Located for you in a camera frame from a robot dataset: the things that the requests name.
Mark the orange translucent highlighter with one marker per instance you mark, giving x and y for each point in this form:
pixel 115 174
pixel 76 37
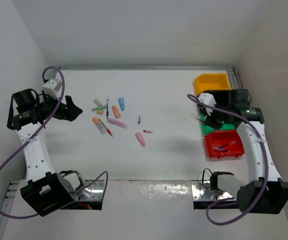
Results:
pixel 116 112

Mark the blue gel pen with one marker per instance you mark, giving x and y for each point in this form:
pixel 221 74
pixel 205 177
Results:
pixel 107 109

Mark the red bin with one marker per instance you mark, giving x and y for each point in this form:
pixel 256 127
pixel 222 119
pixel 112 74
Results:
pixel 221 144

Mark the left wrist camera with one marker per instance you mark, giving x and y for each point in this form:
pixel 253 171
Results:
pixel 52 88

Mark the left base plate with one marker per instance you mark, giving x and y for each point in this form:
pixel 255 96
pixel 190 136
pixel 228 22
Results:
pixel 93 193

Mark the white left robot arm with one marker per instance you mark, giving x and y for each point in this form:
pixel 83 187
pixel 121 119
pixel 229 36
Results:
pixel 46 190

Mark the orange capped clear highlighter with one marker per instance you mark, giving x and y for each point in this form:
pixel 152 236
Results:
pixel 99 125

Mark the red gel pen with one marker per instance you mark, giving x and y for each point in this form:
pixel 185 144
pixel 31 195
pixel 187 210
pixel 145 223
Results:
pixel 108 131

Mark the purple highlighter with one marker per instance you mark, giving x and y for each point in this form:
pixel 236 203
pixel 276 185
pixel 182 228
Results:
pixel 117 123

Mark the blue highlighter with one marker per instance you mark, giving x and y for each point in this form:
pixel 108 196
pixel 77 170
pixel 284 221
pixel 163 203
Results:
pixel 121 103

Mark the black bin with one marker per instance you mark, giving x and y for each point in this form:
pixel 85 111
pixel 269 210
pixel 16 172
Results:
pixel 223 99

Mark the green bin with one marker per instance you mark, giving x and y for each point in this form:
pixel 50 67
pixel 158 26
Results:
pixel 207 129

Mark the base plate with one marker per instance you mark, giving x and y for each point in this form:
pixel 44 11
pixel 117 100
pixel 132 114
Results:
pixel 93 193
pixel 200 192

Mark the yellow eraser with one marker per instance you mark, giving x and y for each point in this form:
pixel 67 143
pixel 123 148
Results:
pixel 100 112

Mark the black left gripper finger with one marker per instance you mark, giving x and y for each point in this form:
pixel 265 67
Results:
pixel 60 116
pixel 71 110

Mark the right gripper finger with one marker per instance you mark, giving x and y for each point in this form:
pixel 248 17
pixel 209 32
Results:
pixel 202 110
pixel 212 123

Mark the green highlighter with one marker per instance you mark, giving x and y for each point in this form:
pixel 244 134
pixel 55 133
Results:
pixel 102 107

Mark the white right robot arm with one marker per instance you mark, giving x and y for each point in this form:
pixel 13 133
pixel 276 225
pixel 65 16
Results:
pixel 163 142

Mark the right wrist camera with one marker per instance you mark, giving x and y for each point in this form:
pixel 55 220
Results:
pixel 207 99

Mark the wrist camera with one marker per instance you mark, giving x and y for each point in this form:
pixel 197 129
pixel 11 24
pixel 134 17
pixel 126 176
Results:
pixel 207 99
pixel 52 88

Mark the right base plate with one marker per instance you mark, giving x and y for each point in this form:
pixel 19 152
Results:
pixel 200 192

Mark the dark red capped pen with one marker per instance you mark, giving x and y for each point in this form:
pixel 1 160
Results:
pixel 222 148

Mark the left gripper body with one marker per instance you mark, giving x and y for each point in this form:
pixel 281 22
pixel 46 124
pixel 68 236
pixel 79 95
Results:
pixel 48 107

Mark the yellow bin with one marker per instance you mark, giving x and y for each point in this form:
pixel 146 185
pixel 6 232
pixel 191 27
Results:
pixel 210 82

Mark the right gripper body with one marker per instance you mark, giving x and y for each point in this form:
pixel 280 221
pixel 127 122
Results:
pixel 224 117

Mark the grey white eraser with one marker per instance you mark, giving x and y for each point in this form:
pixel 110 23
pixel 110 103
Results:
pixel 97 102

